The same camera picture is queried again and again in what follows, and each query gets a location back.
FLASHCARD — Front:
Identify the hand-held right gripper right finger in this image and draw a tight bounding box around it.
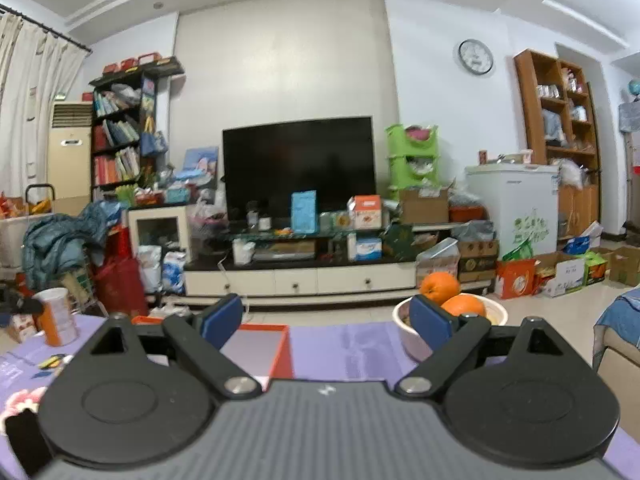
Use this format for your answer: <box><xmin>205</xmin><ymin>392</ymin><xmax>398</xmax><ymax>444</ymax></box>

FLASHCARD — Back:
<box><xmin>395</xmin><ymin>295</ymin><xmax>576</xmax><ymax>397</ymax></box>

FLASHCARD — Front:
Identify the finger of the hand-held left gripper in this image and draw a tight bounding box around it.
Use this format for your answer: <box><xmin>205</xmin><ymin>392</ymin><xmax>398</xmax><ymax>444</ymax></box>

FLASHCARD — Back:
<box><xmin>0</xmin><ymin>285</ymin><xmax>45</xmax><ymax>317</ymax></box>

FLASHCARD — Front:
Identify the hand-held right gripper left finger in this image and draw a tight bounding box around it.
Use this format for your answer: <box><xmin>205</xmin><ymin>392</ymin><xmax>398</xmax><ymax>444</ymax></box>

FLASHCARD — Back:
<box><xmin>82</xmin><ymin>294</ymin><xmax>262</xmax><ymax>401</ymax></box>

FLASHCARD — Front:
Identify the orange cardboard box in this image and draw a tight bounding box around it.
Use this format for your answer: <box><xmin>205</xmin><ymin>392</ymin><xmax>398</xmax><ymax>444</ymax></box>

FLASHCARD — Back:
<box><xmin>131</xmin><ymin>315</ymin><xmax>293</xmax><ymax>391</ymax></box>

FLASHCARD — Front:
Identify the white plastic bowl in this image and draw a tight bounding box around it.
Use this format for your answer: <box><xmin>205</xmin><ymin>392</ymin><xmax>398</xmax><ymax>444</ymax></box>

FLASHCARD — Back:
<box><xmin>392</xmin><ymin>292</ymin><xmax>508</xmax><ymax>363</ymax></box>

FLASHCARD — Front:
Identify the orange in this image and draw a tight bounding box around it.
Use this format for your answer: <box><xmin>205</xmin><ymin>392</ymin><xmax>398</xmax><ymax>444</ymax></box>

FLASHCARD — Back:
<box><xmin>441</xmin><ymin>294</ymin><xmax>487</xmax><ymax>318</ymax></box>
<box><xmin>419</xmin><ymin>271</ymin><xmax>461</xmax><ymax>306</ymax></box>

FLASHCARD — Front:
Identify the orange white canister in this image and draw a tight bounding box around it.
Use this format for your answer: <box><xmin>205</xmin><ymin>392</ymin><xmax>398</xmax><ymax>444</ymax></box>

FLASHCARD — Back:
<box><xmin>32</xmin><ymin>287</ymin><xmax>78</xmax><ymax>347</ymax></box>

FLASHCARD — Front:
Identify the pink printed carton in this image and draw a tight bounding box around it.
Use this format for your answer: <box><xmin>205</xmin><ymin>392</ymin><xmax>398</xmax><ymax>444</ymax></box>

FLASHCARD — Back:
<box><xmin>416</xmin><ymin>255</ymin><xmax>461</xmax><ymax>288</ymax></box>

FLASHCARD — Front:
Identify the white blue rice bag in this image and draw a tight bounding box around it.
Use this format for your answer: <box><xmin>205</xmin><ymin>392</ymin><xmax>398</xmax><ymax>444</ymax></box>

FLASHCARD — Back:
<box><xmin>161</xmin><ymin>250</ymin><xmax>188</xmax><ymax>293</ymax></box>

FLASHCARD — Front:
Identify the white jug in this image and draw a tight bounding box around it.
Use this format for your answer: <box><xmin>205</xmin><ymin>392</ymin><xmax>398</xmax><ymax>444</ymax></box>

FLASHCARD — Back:
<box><xmin>231</xmin><ymin>239</ymin><xmax>256</xmax><ymax>266</ymax></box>

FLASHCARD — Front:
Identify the blue jacket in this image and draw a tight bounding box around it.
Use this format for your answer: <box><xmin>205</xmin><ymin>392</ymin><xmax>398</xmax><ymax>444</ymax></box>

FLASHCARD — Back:
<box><xmin>22</xmin><ymin>202</ymin><xmax>123</xmax><ymax>293</ymax></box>

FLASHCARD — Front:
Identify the white television stand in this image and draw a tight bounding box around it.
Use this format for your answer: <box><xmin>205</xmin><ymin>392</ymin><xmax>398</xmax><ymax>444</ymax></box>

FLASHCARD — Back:
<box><xmin>182</xmin><ymin>222</ymin><xmax>501</xmax><ymax>311</ymax></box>

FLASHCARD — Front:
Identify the brown printed carton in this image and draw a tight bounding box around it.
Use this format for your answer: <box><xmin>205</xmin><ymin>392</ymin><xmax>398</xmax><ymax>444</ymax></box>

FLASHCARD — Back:
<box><xmin>457</xmin><ymin>240</ymin><xmax>500</xmax><ymax>283</ymax></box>

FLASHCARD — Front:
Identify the purple printed tablecloth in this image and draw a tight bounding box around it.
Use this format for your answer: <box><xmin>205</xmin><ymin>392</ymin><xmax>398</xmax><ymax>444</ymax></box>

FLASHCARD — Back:
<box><xmin>0</xmin><ymin>310</ymin><xmax>640</xmax><ymax>480</ymax></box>

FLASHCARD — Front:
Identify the white plastic bag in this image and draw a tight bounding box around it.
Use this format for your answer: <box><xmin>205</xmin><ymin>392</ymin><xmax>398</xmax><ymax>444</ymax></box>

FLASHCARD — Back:
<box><xmin>137</xmin><ymin>245</ymin><xmax>163</xmax><ymax>293</ymax></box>

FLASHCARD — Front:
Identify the dark green gift box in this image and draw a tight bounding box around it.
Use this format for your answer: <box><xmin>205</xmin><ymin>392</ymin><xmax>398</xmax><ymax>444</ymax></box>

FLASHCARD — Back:
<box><xmin>382</xmin><ymin>223</ymin><xmax>416</xmax><ymax>261</ymax></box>

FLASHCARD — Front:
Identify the blue white tissue box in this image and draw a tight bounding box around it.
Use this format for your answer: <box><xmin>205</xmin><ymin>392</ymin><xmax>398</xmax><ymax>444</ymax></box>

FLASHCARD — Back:
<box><xmin>347</xmin><ymin>232</ymin><xmax>383</xmax><ymax>262</ymax></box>

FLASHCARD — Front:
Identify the red shopping bag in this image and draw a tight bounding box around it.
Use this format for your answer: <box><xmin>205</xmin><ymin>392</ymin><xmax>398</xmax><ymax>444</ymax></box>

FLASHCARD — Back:
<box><xmin>92</xmin><ymin>227</ymin><xmax>148</xmax><ymax>318</ymax></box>

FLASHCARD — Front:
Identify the brown cardboard box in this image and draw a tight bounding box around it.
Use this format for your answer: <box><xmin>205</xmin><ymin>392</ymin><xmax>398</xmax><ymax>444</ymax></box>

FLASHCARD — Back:
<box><xmin>398</xmin><ymin>187</ymin><xmax>451</xmax><ymax>225</ymax></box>

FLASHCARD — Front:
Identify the white glass-door cabinet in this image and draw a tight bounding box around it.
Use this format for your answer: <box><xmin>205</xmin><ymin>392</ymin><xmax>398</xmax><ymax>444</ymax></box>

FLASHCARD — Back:
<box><xmin>127</xmin><ymin>205</ymin><xmax>191</xmax><ymax>263</ymax></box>

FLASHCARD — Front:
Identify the orange white carton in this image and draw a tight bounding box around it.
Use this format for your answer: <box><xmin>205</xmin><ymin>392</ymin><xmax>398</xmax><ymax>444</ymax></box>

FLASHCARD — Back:
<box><xmin>348</xmin><ymin>195</ymin><xmax>383</xmax><ymax>231</ymax></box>

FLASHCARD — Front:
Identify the blue paper bag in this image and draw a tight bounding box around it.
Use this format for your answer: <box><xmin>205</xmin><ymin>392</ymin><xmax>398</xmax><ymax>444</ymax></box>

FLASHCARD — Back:
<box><xmin>291</xmin><ymin>190</ymin><xmax>319</xmax><ymax>234</ymax></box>

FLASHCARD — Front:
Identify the white green carton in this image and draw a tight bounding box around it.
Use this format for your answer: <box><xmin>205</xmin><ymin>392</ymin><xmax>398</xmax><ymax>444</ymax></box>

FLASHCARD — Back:
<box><xmin>535</xmin><ymin>252</ymin><xmax>586</xmax><ymax>297</ymax></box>

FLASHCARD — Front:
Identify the white chest freezer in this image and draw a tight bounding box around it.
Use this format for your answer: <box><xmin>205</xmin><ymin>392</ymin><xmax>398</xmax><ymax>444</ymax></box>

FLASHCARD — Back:
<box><xmin>465</xmin><ymin>162</ymin><xmax>560</xmax><ymax>261</ymax></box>

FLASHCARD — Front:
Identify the blue picture board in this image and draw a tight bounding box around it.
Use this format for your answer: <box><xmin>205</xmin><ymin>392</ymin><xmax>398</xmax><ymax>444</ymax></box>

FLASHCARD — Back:
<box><xmin>182</xmin><ymin>146</ymin><xmax>221</xmax><ymax>181</ymax></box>

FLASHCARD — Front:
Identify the white floor air conditioner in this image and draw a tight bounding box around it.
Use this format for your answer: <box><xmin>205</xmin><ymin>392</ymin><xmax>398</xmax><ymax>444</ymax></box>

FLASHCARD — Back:
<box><xmin>47</xmin><ymin>101</ymin><xmax>94</xmax><ymax>216</ymax></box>

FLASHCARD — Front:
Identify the black television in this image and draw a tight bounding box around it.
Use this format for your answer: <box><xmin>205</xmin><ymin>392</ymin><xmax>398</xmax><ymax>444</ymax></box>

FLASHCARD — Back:
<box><xmin>222</xmin><ymin>116</ymin><xmax>377</xmax><ymax>222</ymax></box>

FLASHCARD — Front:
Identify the blue cloth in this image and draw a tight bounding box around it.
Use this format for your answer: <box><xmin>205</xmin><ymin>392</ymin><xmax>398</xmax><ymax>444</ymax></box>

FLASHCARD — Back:
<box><xmin>594</xmin><ymin>287</ymin><xmax>640</xmax><ymax>356</ymax></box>

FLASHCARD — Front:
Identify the green plastic storage rack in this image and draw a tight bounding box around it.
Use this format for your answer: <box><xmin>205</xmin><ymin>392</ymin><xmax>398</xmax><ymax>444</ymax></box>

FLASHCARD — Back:
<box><xmin>385</xmin><ymin>124</ymin><xmax>441</xmax><ymax>201</ymax></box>

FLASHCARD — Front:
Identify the black bookshelf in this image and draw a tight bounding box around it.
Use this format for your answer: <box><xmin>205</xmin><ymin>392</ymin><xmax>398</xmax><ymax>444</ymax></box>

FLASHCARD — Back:
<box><xmin>89</xmin><ymin>57</ymin><xmax>186</xmax><ymax>201</ymax></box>

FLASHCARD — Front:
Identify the open cardboard box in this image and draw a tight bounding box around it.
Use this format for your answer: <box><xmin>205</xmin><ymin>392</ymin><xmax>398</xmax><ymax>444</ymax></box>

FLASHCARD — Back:
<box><xmin>607</xmin><ymin>246</ymin><xmax>640</xmax><ymax>287</ymax></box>

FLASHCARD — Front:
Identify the beige curtain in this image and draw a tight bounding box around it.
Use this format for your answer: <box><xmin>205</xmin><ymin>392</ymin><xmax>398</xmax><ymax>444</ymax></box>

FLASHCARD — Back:
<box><xmin>0</xmin><ymin>10</ymin><xmax>83</xmax><ymax>201</ymax></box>

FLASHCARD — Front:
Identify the brown wooden shelf cabinet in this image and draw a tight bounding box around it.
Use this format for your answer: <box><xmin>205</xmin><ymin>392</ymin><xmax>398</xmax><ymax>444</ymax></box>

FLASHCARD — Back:
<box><xmin>514</xmin><ymin>49</ymin><xmax>603</xmax><ymax>256</ymax></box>

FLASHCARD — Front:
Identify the black curtain rod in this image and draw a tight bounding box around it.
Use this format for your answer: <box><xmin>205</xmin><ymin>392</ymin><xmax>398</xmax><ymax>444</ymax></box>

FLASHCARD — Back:
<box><xmin>0</xmin><ymin>4</ymin><xmax>93</xmax><ymax>55</ymax></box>

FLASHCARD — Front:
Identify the black cart handle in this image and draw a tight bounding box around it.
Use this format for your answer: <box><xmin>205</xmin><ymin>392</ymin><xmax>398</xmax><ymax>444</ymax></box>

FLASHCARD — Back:
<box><xmin>25</xmin><ymin>184</ymin><xmax>56</xmax><ymax>211</ymax></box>

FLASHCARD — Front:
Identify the round wall clock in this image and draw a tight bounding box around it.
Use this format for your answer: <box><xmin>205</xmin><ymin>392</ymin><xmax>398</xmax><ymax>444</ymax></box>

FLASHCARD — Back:
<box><xmin>458</xmin><ymin>39</ymin><xmax>495</xmax><ymax>76</ymax></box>

